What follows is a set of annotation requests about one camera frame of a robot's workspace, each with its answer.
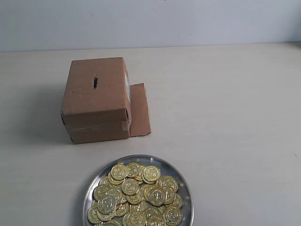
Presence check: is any gold coin lower right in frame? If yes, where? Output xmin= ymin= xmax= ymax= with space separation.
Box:
xmin=163 ymin=206 xmax=183 ymax=226

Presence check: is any gold coin left front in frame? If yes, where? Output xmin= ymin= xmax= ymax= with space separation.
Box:
xmin=97 ymin=194 xmax=117 ymax=214

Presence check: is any gold coin top left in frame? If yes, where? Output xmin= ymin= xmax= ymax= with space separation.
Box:
xmin=111 ymin=164 xmax=128 ymax=180

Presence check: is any gold coin right centre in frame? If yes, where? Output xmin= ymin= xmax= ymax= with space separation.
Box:
xmin=148 ymin=186 xmax=166 ymax=206

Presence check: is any gold coin top right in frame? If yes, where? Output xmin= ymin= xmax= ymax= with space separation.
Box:
xmin=143 ymin=165 xmax=161 ymax=183

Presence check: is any round steel plate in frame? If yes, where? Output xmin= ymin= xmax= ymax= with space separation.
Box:
xmin=81 ymin=154 xmax=194 ymax=226

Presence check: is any brown cardboard slotted box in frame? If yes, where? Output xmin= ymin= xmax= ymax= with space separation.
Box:
xmin=61 ymin=57 xmax=151 ymax=144

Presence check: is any gold coin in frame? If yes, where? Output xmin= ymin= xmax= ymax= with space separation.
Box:
xmin=122 ymin=178 xmax=139 ymax=195
xmin=163 ymin=206 xmax=183 ymax=226
xmin=126 ymin=162 xmax=140 ymax=178
xmin=111 ymin=164 xmax=128 ymax=180
xmin=97 ymin=194 xmax=117 ymax=214
xmin=143 ymin=165 xmax=161 ymax=183
xmin=148 ymin=186 xmax=166 ymax=206

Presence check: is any gold coin top middle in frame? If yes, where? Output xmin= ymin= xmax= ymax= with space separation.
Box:
xmin=126 ymin=162 xmax=140 ymax=178

